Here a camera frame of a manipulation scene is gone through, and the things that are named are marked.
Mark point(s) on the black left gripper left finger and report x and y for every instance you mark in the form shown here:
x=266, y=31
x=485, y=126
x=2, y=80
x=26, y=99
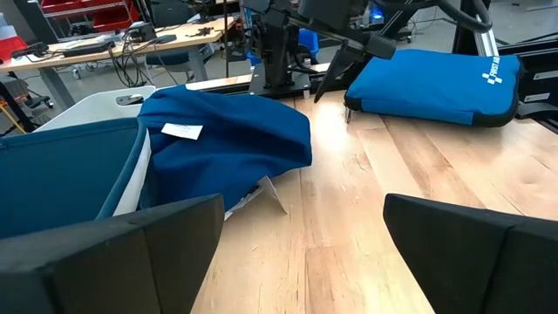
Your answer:
x=109, y=261

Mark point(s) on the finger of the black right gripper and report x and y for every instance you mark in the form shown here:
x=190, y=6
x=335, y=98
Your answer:
x=330, y=76

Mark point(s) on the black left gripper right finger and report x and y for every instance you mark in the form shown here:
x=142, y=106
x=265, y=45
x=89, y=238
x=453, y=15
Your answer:
x=479, y=261

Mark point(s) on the blue first aid pouch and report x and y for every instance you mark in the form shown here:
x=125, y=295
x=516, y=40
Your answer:
x=431, y=83

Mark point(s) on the dark blue scrub garment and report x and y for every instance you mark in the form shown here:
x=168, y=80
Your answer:
x=226, y=139

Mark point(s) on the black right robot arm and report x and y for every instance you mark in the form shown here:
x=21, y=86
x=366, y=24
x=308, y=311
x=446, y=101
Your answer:
x=279, y=52

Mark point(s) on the grey plastic bin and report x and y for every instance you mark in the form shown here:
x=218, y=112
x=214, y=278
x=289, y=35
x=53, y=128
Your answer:
x=87, y=111

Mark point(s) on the red plastic storage bin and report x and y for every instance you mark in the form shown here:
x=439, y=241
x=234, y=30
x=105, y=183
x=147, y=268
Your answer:
x=56, y=5
x=11, y=48
x=115, y=17

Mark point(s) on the blue plastic crate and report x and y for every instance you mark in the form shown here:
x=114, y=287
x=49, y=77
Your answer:
x=308, y=41

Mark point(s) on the garment paper hang tag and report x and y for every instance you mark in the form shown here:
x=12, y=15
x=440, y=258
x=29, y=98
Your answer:
x=272, y=194

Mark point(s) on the wooden desk grey legs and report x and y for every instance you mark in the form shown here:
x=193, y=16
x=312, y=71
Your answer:
x=183, y=35

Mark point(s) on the blue office chair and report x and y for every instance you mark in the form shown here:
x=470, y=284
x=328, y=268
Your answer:
x=170, y=59

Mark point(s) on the black electronics box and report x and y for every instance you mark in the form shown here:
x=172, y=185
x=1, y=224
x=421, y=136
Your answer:
x=139, y=31

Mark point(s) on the black power strip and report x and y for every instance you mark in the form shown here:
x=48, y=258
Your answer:
x=87, y=49

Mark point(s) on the black aluminium rig frame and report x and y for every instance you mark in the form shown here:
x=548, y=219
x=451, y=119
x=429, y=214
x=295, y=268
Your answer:
x=542, y=61

